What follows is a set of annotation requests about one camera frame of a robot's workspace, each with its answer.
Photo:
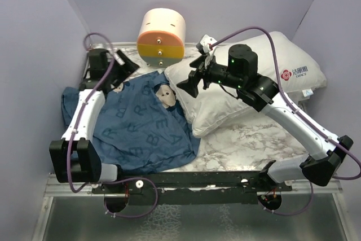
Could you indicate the round pastel drawer cabinet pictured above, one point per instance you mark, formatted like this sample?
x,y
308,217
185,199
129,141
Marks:
x,y
161,39

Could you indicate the blue patterned pillowcase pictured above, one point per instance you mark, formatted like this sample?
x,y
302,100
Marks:
x,y
142,128

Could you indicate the aluminium frame rail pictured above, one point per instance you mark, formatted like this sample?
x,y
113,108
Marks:
x,y
55,189

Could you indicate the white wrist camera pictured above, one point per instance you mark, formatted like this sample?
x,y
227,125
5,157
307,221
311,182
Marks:
x,y
117,56
204,45

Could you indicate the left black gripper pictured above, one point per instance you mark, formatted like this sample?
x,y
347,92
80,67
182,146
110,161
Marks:
x,y
126,71

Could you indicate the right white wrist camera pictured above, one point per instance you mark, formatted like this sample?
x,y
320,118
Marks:
x,y
204,45

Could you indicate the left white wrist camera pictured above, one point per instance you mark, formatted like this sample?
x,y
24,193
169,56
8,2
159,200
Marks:
x,y
117,56

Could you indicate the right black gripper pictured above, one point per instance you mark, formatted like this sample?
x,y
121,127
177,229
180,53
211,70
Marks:
x,y
190,85

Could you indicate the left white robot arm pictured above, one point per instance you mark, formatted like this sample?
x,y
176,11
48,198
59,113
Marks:
x,y
74,157

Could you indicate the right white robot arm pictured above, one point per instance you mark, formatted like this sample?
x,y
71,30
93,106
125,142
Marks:
x,y
326,151

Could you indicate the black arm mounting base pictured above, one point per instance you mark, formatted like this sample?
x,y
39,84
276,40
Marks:
x,y
169,188

